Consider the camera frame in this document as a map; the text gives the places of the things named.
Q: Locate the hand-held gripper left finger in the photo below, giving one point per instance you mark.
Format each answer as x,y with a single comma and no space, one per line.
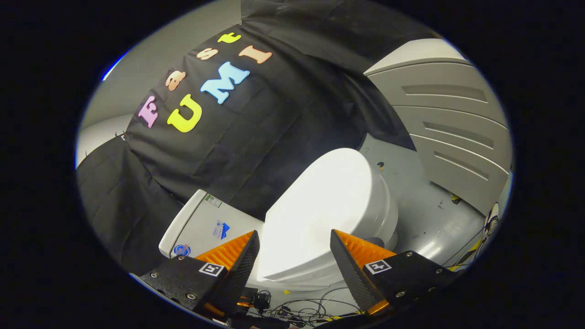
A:
237,274

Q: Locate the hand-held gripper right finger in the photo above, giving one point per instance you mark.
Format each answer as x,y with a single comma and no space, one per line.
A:
352,274

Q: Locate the white toilet lid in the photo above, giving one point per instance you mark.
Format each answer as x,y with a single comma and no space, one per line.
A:
320,205

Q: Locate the white ceramic toilet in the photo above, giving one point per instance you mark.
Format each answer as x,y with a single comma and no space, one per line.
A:
201,224

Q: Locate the black backdrop cloth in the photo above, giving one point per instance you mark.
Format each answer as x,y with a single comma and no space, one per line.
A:
256,137

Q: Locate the white black shoe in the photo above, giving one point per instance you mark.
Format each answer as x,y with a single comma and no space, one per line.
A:
491,219

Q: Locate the white drawer cabinet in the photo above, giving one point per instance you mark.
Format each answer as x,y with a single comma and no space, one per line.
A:
457,137

